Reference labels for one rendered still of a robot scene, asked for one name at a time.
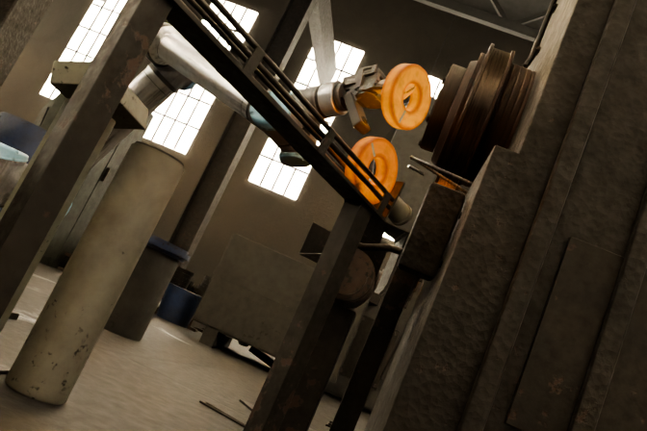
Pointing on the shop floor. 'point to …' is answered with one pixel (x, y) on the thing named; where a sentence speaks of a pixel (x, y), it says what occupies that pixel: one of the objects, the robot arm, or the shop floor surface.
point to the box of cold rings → (258, 299)
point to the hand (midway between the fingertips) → (409, 89)
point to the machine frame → (548, 241)
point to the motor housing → (330, 342)
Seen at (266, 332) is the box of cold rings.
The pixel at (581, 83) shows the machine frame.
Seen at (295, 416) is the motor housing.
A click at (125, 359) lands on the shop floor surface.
